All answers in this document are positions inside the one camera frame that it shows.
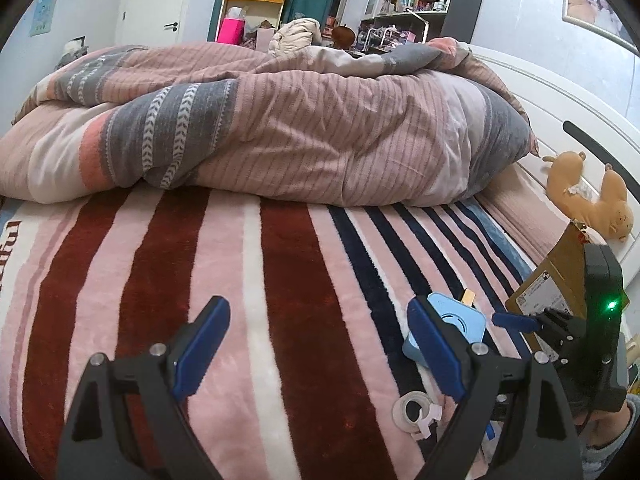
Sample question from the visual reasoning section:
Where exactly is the grey baby stroller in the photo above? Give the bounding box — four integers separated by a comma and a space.
55, 36, 88, 70

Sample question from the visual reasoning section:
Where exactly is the cardboard box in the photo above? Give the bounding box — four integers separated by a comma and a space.
506, 221, 612, 361

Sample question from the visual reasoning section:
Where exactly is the beige puffy jacket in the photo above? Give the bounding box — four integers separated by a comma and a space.
268, 18, 322, 55

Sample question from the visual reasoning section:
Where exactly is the light blue square case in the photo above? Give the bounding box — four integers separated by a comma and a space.
402, 292, 487, 368

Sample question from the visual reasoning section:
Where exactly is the yellow shelf cabinet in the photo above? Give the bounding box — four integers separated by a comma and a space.
214, 0, 288, 41

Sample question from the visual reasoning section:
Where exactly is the white headboard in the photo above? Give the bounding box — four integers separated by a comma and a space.
466, 41, 640, 281

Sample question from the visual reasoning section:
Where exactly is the clear tape dispenser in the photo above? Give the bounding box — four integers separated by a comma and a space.
392, 391, 442, 441

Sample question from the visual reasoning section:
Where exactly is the magenta gift bag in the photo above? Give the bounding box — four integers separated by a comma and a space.
216, 18, 245, 46

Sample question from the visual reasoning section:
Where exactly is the white door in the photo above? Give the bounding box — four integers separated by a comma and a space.
115, 0, 186, 47

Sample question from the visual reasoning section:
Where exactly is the gold rectangular bar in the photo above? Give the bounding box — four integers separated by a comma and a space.
460, 289, 475, 307

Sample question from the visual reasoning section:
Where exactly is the person's grey sleeve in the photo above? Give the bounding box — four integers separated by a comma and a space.
579, 393, 639, 479

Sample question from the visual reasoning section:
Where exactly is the brown plush toy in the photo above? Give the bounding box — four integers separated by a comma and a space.
542, 152, 634, 242

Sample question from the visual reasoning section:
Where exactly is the blue wall poster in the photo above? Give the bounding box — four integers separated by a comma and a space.
29, 0, 58, 37

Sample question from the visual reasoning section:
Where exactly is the framed wall picture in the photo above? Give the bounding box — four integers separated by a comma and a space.
562, 0, 639, 55

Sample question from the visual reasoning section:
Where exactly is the pink grey striped duvet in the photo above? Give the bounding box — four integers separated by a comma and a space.
1, 38, 538, 207

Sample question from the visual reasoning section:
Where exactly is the dark bookshelf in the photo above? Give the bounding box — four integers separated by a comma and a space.
358, 0, 483, 49

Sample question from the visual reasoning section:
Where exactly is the striped fleece blanket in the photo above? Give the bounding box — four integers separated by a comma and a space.
1, 185, 533, 479

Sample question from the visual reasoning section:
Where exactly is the pink ribbed bed sheet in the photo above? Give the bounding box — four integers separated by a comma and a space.
475, 164, 570, 264

